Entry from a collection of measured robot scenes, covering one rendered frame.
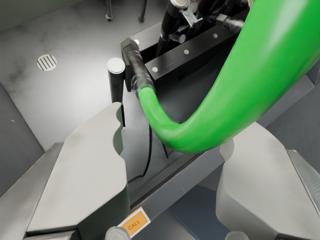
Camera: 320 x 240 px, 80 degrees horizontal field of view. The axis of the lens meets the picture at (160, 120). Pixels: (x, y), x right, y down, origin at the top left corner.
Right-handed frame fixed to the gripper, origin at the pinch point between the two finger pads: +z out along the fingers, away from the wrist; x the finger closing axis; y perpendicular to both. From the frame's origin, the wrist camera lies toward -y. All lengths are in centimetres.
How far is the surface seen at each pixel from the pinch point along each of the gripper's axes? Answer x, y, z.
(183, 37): 2.2, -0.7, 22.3
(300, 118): 115, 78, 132
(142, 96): -2.2, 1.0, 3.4
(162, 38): -1.2, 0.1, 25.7
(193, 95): 7.6, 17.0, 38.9
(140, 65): -2.8, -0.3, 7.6
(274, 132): 88, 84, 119
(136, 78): -3.0, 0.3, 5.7
